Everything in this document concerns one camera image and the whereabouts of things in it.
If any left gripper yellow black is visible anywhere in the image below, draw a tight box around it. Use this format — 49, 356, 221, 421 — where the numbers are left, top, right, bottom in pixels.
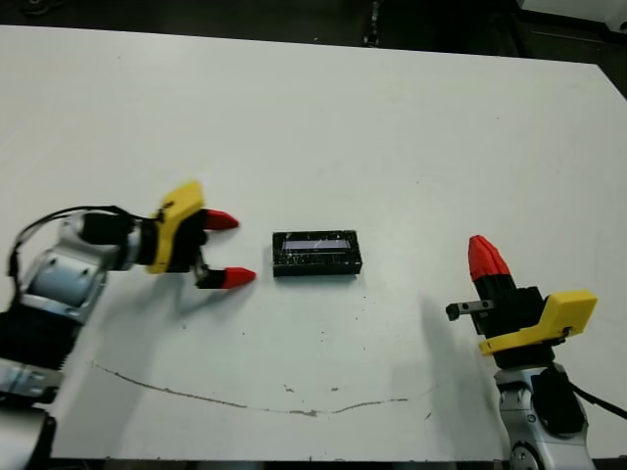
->
146, 180, 258, 291

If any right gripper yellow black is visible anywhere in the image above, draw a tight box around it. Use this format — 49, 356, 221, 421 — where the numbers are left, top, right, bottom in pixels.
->
446, 235, 600, 369

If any black box lid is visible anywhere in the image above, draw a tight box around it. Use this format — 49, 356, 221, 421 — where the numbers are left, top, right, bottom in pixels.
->
271, 228, 364, 280

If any black background pole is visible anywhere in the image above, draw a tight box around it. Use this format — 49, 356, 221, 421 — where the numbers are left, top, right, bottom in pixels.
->
363, 0, 384, 48

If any white background object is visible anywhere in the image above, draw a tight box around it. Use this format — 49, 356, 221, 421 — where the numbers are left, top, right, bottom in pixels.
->
513, 0, 627, 31

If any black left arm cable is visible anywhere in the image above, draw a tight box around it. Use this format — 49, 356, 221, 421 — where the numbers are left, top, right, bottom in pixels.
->
4, 204, 166, 278

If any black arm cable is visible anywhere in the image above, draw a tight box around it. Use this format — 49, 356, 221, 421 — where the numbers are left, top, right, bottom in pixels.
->
4, 204, 166, 278
567, 381, 627, 421

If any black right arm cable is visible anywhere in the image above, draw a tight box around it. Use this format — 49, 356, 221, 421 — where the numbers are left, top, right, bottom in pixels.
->
567, 381, 627, 421

